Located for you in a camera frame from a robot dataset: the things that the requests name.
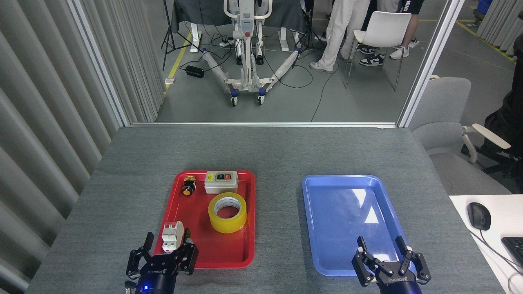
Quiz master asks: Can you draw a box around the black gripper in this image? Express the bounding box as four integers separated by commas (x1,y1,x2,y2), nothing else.
352,236,431,294
125,229,199,294

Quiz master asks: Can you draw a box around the yellow tape roll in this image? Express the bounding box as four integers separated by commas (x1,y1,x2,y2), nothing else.
208,192,247,234

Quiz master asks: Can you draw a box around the white red circuit breaker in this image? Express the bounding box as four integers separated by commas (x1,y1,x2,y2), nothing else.
161,221,185,253

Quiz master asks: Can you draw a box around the red plastic tray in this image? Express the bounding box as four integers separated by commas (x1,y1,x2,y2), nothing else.
153,170,256,269

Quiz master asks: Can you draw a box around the blue plastic tray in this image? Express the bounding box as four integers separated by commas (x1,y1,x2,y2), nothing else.
302,175,416,276

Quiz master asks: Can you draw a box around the black computer mouse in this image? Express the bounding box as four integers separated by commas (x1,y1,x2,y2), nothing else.
467,202,492,231

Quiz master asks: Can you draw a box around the white desk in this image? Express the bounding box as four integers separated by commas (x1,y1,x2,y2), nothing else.
449,194,523,294

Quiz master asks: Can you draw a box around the black keyboard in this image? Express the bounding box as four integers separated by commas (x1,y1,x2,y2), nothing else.
501,237,523,268

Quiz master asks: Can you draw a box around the black office chair base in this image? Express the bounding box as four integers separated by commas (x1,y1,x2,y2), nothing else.
462,143,523,180

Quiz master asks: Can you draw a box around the grey office chair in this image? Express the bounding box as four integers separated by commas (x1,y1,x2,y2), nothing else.
409,76,513,196

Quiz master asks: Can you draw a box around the seated person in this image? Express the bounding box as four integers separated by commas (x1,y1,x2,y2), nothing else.
484,43,523,164

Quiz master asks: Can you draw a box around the grey pleated curtain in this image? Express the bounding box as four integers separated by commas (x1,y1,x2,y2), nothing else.
0,0,166,294
476,0,523,56

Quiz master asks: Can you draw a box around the white wheeled stand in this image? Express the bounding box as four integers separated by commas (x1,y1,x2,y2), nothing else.
202,0,308,107

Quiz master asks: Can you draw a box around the black tripod stand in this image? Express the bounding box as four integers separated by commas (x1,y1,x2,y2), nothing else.
292,0,323,69
161,0,203,71

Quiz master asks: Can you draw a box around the white plastic chair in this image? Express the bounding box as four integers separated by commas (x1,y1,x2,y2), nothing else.
344,11,412,92

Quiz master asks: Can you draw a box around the standing person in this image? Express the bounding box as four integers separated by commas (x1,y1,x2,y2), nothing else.
309,0,370,74

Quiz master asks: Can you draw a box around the dark cloth covered table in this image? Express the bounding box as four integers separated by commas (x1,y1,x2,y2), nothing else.
171,0,309,34

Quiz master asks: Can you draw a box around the person behind white chair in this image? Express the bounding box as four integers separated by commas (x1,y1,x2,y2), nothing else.
357,0,425,67

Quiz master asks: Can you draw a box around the white push button switch box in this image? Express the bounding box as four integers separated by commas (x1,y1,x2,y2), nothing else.
204,171,239,194

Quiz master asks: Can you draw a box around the black mouse cable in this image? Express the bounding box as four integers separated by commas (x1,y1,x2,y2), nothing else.
470,229,523,271

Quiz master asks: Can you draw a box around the silver frame rail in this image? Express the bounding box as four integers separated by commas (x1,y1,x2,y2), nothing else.
130,121,399,128

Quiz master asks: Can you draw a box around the black floor cable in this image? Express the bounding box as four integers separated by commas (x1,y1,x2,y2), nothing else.
311,61,340,122

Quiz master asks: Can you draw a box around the silver frame post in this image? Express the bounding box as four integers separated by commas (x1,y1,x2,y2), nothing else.
67,0,131,127
397,0,465,128

